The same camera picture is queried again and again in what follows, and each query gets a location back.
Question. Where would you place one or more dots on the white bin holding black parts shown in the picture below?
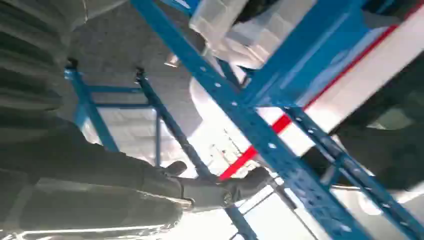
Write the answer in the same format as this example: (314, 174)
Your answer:
(271, 43)

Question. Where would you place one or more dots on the black parts bundle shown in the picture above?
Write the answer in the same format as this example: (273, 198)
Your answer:
(255, 8)

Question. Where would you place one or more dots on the white plastic bin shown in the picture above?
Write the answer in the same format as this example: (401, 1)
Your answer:
(212, 20)

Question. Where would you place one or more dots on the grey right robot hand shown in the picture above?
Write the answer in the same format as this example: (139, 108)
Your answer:
(82, 185)

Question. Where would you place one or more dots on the white panel with red stripe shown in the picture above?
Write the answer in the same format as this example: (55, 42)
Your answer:
(364, 76)

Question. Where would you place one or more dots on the blue steel shelving rack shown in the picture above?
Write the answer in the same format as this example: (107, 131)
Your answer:
(258, 132)
(89, 106)

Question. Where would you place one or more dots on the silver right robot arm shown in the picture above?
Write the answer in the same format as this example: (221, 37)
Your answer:
(30, 56)

